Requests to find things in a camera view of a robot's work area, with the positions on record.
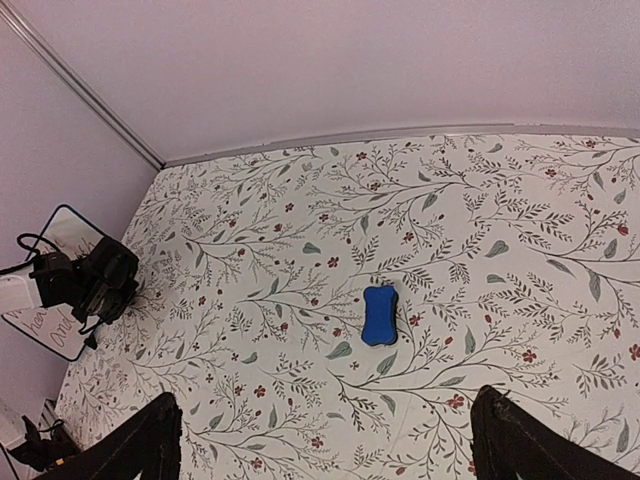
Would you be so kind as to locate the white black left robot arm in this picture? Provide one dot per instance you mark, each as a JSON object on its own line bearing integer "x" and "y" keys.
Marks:
{"x": 18, "y": 290}

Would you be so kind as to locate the floral patterned tablecloth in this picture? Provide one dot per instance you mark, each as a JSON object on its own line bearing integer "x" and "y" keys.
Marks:
{"x": 515, "y": 259}

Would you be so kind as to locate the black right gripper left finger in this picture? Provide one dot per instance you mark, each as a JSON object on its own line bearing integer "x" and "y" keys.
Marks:
{"x": 146, "y": 446}

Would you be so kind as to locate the left aluminium frame post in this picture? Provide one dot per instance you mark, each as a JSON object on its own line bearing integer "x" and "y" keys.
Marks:
{"x": 77, "y": 86}

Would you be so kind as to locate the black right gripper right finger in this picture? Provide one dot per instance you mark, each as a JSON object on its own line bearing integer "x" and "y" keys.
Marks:
{"x": 509, "y": 443}

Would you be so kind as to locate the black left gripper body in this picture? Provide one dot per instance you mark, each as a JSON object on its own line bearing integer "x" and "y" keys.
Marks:
{"x": 100, "y": 284}

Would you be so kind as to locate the small blue-framed whiteboard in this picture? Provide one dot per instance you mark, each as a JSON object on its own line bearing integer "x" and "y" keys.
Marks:
{"x": 55, "y": 328}

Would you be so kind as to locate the blue whiteboard eraser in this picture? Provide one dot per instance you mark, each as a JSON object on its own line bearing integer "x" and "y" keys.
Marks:
{"x": 380, "y": 316}

